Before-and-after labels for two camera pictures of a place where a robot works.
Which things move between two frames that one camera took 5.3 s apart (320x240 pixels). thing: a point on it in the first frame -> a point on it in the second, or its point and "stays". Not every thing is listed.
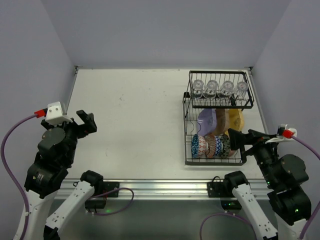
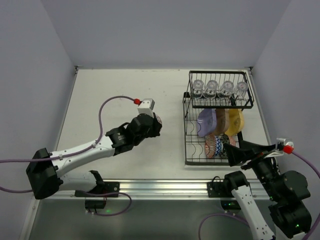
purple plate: (206, 120) stays
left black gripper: (75, 127) -> (155, 124)
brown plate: (222, 117) stays
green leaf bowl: (226, 141) stays
